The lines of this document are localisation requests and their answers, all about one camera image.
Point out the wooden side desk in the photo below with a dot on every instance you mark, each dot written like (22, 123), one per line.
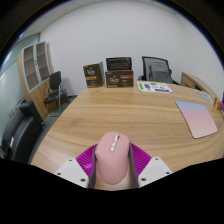
(195, 83)

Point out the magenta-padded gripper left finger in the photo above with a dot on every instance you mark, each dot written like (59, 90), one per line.
(71, 171)

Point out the black leather sofa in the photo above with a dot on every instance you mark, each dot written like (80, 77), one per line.
(21, 136)

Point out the black visitor chair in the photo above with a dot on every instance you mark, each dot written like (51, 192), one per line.
(55, 81)

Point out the grey backpack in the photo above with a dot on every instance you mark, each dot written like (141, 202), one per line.
(160, 73)

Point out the black mesh office chair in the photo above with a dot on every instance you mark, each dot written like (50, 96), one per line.
(145, 66)

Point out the small orange box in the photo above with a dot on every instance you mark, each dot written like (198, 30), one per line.
(217, 104)

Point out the pink-blue gradient mouse pad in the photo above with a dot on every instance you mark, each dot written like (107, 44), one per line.
(198, 120)

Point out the black cardboard box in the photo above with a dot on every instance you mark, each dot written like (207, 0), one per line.
(118, 63)

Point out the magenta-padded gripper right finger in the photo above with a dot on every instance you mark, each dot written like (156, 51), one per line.
(155, 170)

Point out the white printed sticker sheet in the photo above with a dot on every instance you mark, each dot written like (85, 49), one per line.
(154, 87)

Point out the small brown cardboard box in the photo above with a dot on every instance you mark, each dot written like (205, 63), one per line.
(93, 75)

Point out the pink computer mouse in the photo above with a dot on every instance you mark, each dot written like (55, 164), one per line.
(111, 163)

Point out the wooden shelf cabinet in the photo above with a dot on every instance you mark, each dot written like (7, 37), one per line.
(33, 70)

